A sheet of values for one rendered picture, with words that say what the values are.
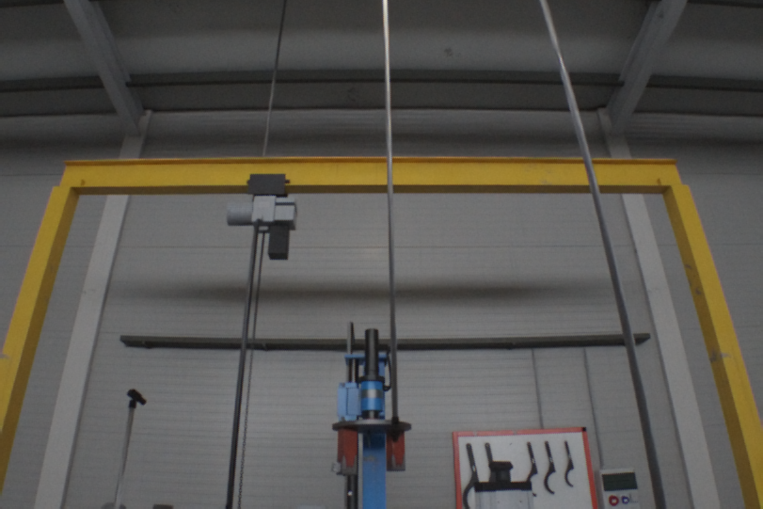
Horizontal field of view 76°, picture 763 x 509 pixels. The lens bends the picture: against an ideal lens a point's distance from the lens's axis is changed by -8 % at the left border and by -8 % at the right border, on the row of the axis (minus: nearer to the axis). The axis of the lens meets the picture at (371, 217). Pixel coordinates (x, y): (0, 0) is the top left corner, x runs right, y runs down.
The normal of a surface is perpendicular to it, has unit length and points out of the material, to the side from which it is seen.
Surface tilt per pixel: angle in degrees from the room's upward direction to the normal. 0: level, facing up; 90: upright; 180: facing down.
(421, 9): 174
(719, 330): 90
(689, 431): 90
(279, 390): 90
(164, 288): 90
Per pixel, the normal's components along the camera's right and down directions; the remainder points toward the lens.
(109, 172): 0.00, -0.49
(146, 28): 0.00, 0.81
